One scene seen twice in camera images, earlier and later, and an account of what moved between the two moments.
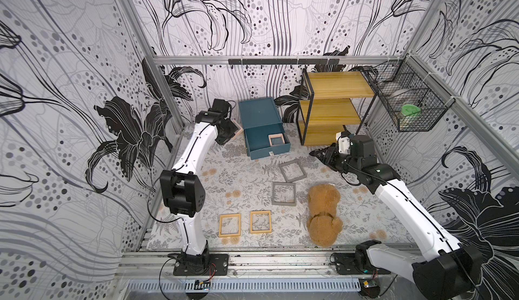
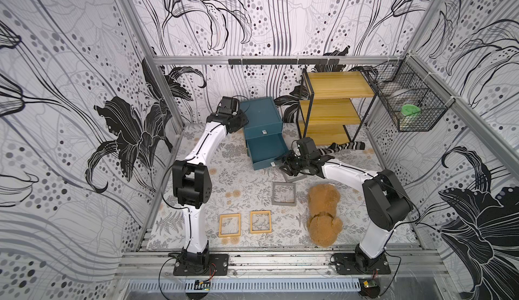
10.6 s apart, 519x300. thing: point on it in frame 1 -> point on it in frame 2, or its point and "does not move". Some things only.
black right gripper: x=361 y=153 -> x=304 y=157
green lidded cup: x=409 y=117 does not move
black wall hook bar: x=284 y=61 does not move
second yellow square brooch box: x=253 y=213 does not move
